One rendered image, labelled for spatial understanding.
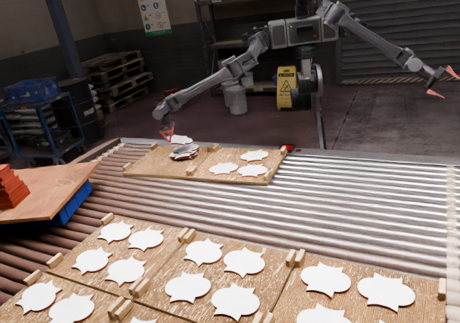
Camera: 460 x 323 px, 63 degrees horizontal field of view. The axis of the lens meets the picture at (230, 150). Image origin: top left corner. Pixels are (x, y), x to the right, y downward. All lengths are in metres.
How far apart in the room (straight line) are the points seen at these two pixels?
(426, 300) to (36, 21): 7.02
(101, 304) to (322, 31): 1.81
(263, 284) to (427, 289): 0.45
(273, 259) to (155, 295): 0.39
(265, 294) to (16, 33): 6.46
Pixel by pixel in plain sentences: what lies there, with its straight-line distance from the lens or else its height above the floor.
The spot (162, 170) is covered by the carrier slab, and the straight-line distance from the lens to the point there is 2.00.
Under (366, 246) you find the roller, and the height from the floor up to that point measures 0.92.
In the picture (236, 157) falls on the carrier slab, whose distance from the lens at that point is 1.97.
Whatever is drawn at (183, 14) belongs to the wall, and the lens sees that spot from 7.27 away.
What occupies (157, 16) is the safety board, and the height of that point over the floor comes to 1.43.
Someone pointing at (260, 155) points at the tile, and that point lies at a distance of 1.93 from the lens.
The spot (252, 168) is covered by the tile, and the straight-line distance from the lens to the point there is 1.81.
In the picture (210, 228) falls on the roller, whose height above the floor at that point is 0.92.
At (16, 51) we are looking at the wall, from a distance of 7.10.
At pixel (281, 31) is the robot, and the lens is 2.32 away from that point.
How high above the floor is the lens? 1.76
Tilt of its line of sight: 24 degrees down
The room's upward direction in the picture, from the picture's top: 9 degrees counter-clockwise
